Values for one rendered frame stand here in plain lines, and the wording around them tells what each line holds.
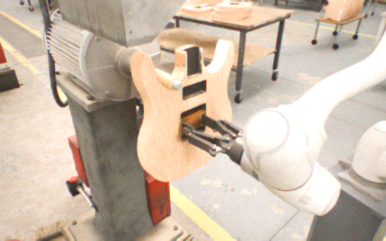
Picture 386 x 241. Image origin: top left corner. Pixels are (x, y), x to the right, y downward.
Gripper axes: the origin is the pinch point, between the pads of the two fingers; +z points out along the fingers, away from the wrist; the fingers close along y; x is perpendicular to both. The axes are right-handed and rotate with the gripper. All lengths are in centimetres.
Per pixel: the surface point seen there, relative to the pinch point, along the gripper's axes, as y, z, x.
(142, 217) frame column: 0, 36, -69
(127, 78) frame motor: -10.6, 18.4, 11.0
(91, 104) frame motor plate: -19.1, 27.1, 1.9
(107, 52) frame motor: -15.5, 19.1, 19.4
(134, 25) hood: -23.6, -9.5, 31.6
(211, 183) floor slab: 75, 59, -105
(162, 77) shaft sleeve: -10.4, 0.9, 16.3
